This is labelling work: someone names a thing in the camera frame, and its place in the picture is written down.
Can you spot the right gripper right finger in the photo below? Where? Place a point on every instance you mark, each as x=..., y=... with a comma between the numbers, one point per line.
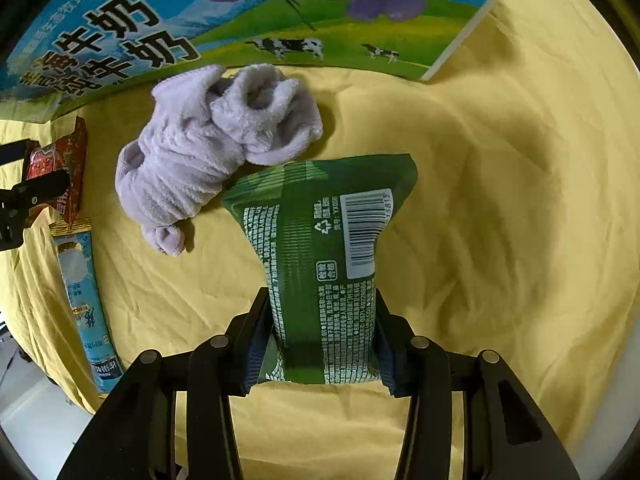
x=506, y=436

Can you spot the light blue long packet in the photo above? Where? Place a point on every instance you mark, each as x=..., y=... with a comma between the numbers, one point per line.
x=73, y=248

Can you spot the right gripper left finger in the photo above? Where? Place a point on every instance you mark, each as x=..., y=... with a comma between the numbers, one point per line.
x=132, y=435

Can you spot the lilac fluffy towel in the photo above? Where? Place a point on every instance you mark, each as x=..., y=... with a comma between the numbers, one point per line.
x=206, y=124

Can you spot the cardboard box with milk print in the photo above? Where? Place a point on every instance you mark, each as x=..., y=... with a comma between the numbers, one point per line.
x=57, y=55

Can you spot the green snack packet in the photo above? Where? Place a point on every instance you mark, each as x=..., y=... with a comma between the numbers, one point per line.
x=314, y=227

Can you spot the red snack packet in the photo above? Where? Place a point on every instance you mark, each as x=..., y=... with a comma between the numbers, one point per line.
x=67, y=154

